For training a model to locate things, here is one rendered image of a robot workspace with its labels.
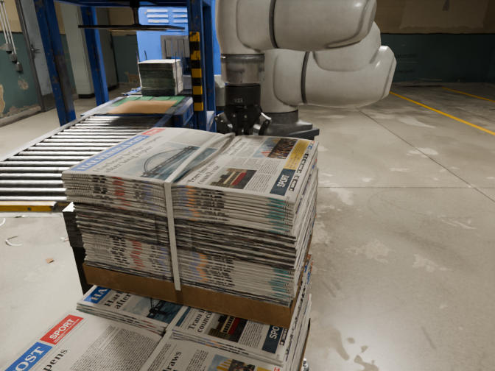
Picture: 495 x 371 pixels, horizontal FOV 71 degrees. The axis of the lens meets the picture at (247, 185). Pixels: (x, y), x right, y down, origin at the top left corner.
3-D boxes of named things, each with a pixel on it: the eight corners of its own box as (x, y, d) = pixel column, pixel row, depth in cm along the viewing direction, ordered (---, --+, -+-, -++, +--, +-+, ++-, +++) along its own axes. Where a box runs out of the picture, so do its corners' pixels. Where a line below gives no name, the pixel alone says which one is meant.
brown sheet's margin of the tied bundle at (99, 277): (222, 221, 85) (222, 205, 83) (163, 301, 59) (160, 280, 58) (164, 213, 89) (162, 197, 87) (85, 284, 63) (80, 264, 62)
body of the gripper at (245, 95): (216, 85, 70) (218, 129, 74) (256, 86, 68) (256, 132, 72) (230, 80, 77) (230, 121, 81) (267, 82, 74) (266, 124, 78)
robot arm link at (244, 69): (257, 55, 65) (257, 88, 67) (269, 53, 73) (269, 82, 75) (212, 54, 67) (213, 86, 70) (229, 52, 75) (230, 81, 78)
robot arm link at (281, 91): (256, 101, 113) (257, 27, 104) (312, 105, 107) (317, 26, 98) (236, 110, 99) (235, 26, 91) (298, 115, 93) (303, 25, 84)
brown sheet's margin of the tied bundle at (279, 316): (313, 235, 79) (314, 218, 77) (290, 330, 54) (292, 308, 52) (246, 225, 83) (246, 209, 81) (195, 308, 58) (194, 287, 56)
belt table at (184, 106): (183, 129, 225) (181, 113, 221) (82, 129, 225) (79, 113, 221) (197, 108, 289) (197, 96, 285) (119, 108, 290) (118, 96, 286)
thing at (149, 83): (176, 95, 288) (173, 62, 278) (140, 95, 289) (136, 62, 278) (184, 89, 323) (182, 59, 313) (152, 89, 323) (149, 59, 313)
